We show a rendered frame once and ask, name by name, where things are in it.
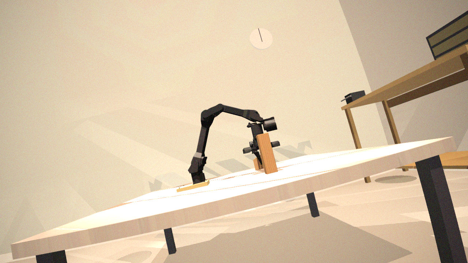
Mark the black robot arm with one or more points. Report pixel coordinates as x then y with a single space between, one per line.
207 117

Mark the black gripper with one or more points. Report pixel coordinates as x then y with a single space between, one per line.
254 149

